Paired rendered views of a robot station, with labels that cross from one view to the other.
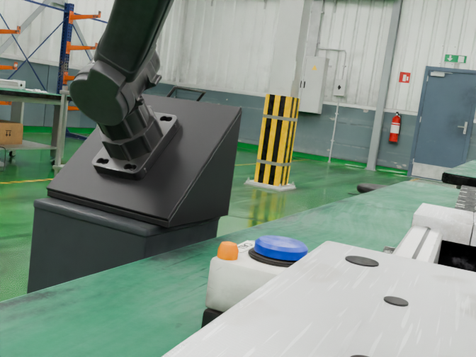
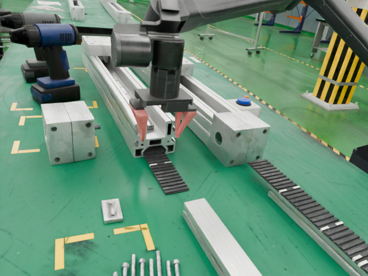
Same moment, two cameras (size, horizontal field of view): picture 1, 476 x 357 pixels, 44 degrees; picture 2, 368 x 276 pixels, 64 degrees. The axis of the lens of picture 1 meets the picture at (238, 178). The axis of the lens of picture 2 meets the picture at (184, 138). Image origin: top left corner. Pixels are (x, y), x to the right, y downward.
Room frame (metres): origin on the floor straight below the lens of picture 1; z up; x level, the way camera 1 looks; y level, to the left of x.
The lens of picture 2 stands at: (0.84, -0.78, 1.14)
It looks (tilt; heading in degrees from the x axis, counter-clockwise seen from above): 28 degrees down; 130
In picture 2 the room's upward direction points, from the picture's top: 7 degrees clockwise
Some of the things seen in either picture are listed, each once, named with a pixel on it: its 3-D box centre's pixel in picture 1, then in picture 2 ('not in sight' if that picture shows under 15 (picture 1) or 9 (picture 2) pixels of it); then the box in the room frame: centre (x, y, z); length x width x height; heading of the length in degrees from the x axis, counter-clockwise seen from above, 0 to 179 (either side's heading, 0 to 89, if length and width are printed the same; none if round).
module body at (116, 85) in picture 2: not in sight; (114, 81); (0.05, -0.23, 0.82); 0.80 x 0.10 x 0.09; 159
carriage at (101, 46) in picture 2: not in sight; (99, 49); (-0.18, -0.14, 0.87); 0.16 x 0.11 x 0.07; 159
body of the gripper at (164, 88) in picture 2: not in sight; (165, 84); (0.45, -0.40, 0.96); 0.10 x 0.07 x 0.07; 67
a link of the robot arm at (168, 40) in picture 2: not in sight; (164, 52); (0.45, -0.40, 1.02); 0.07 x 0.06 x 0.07; 66
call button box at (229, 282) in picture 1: (285, 297); (239, 112); (0.42, -0.05, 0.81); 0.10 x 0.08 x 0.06; 69
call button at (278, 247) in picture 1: (280, 253); (243, 102); (0.43, -0.04, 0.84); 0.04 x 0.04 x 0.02
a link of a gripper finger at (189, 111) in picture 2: not in sight; (173, 117); (0.46, -0.37, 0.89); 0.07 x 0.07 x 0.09; 67
